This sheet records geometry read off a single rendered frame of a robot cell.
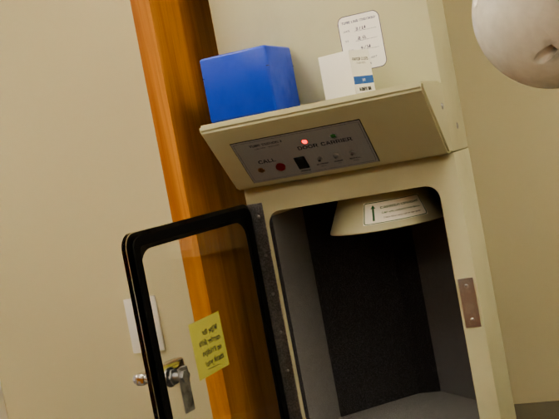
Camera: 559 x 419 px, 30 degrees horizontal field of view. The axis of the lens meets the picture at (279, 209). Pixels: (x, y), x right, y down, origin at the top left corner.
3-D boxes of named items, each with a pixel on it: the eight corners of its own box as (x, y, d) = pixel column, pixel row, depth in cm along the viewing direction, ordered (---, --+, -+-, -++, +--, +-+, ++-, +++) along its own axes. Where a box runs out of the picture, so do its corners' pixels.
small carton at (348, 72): (345, 98, 145) (338, 56, 145) (376, 92, 142) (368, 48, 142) (325, 101, 141) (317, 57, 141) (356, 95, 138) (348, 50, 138)
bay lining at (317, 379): (357, 397, 179) (319, 195, 177) (507, 384, 169) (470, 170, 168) (310, 444, 156) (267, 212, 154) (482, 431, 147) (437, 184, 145)
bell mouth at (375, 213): (349, 225, 170) (343, 192, 170) (456, 209, 163) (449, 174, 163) (314, 241, 153) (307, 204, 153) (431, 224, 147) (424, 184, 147)
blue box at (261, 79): (239, 120, 153) (227, 61, 153) (301, 108, 150) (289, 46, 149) (210, 124, 144) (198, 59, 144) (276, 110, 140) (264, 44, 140)
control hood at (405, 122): (242, 189, 155) (230, 123, 155) (455, 151, 143) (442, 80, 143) (210, 197, 145) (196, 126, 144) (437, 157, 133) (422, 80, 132)
